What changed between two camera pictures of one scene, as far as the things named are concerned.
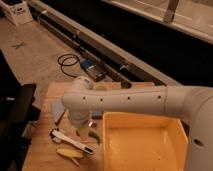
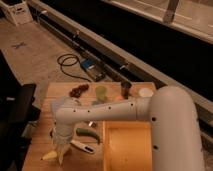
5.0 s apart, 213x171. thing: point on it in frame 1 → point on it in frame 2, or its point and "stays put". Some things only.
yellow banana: [70, 153] → [50, 156]
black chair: [18, 114] stays put
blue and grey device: [95, 71] stays put
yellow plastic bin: [136, 142] stays put
